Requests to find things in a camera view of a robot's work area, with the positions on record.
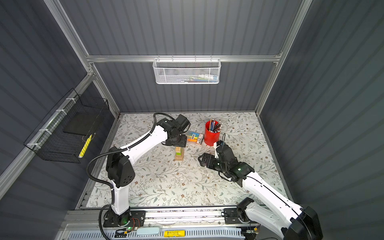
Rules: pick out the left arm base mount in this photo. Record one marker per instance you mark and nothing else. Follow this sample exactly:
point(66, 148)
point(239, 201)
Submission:
point(129, 219)

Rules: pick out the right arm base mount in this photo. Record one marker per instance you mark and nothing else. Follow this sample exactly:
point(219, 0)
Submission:
point(231, 216)

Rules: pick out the black foam pad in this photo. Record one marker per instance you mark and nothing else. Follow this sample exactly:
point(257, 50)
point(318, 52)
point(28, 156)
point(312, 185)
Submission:
point(83, 124)

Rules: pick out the white wire mesh basket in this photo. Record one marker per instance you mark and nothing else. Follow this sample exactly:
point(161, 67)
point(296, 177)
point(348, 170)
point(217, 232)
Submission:
point(169, 73)

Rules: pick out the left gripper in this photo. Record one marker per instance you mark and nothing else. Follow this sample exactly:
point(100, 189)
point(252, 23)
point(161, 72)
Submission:
point(183, 142)

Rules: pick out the black wire basket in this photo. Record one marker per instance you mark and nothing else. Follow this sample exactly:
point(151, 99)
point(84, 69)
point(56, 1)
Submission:
point(67, 134)

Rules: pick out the yellow marker in basket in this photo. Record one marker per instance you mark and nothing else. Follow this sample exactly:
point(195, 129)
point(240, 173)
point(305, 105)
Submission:
point(85, 147)

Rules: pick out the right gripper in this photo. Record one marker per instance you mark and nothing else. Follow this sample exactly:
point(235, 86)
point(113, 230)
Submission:
point(211, 157)

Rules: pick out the pens in white basket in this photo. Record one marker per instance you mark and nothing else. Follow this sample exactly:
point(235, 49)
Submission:
point(202, 79)

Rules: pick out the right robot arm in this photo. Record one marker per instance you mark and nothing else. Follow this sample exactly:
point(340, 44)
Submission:
point(280, 215)

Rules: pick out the red pen cup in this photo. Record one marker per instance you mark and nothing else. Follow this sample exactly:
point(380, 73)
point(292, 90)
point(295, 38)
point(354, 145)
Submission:
point(212, 132)

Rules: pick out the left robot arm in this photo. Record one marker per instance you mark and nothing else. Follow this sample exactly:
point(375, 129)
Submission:
point(120, 161)

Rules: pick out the yellow label sticker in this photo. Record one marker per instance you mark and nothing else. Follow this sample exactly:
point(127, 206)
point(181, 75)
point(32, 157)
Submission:
point(176, 233)

